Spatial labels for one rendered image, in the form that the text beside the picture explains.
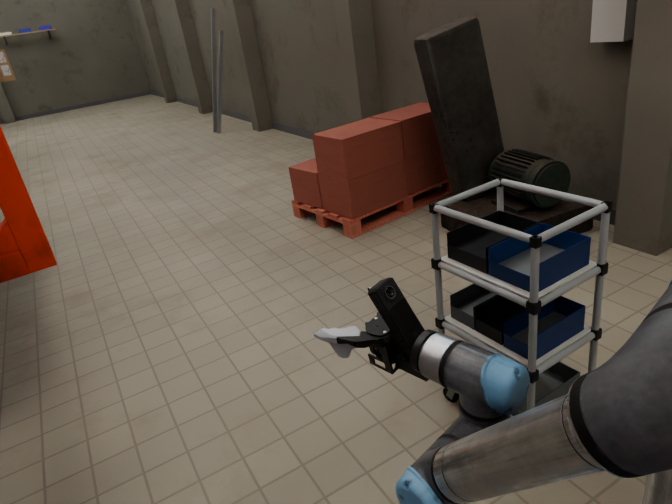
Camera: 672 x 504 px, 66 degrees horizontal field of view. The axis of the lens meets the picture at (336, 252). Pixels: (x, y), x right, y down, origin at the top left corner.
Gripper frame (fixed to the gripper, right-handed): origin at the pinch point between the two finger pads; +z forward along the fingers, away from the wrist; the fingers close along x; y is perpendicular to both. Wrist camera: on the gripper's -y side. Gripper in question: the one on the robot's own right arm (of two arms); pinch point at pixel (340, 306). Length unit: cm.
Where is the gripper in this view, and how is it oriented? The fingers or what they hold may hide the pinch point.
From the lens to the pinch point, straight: 95.9
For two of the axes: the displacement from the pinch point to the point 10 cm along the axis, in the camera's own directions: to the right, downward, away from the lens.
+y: 2.3, 8.3, 5.0
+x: 6.8, -5.1, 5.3
